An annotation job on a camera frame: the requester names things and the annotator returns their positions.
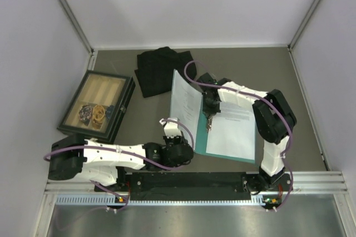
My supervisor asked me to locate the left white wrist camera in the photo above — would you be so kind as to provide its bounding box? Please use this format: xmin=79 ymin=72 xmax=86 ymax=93
xmin=159 ymin=118 xmax=183 ymax=139

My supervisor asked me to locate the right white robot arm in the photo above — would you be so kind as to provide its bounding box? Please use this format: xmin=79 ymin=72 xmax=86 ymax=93
xmin=197 ymin=73 xmax=297 ymax=191

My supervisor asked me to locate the grey slotted cable duct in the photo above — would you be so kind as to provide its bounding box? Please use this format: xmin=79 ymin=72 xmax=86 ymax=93
xmin=56 ymin=194 xmax=272 ymax=206

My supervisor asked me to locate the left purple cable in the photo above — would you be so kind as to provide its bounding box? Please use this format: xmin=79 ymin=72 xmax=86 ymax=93
xmin=43 ymin=118 xmax=195 ymax=213

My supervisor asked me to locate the teal file folder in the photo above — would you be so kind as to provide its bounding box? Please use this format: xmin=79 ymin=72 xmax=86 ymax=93
xmin=169 ymin=70 xmax=256 ymax=164

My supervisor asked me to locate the black folder clip mechanism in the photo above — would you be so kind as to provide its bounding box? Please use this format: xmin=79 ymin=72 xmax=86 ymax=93
xmin=206 ymin=115 xmax=214 ymax=132

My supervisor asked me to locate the gold bracelet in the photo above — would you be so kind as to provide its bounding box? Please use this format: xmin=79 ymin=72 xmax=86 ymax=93
xmin=91 ymin=105 xmax=108 ymax=131

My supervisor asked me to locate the dark beaded bracelet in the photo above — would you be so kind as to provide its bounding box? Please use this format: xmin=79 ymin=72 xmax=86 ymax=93
xmin=78 ymin=104 xmax=94 ymax=124

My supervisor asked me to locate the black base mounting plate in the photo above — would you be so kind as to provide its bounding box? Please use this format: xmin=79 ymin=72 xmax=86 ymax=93
xmin=105 ymin=172 xmax=290 ymax=201

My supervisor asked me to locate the black glass-lid display box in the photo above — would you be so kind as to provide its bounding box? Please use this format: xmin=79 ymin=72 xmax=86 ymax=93
xmin=57 ymin=70 xmax=136 ymax=144

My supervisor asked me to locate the purple cable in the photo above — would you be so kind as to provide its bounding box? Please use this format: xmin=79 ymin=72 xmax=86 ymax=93
xmin=43 ymin=118 xmax=195 ymax=213
xmin=184 ymin=60 xmax=294 ymax=213

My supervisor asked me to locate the white paper sheet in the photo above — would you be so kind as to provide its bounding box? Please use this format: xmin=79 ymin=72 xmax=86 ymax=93
xmin=170 ymin=70 xmax=201 ymax=136
xmin=206 ymin=102 xmax=256 ymax=164

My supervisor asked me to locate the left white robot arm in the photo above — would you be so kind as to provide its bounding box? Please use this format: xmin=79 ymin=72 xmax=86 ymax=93
xmin=44 ymin=134 xmax=194 ymax=191

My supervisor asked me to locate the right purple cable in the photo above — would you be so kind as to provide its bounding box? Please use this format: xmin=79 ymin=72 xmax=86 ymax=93
xmin=184 ymin=60 xmax=294 ymax=213

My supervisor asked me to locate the black folded cloth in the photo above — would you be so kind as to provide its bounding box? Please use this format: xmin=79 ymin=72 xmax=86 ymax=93
xmin=135 ymin=47 xmax=193 ymax=98

